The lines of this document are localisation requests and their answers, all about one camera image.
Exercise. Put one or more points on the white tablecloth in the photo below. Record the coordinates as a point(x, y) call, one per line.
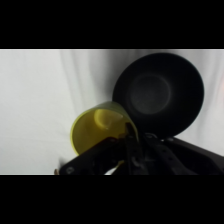
point(30, 110)

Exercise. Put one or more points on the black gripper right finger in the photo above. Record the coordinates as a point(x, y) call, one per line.
point(173, 156)

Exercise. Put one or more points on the yellow plastic cup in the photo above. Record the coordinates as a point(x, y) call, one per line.
point(90, 133)

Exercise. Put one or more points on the black bowl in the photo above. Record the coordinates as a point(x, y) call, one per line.
point(153, 93)

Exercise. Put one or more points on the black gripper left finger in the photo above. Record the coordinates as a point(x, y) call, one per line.
point(96, 158)

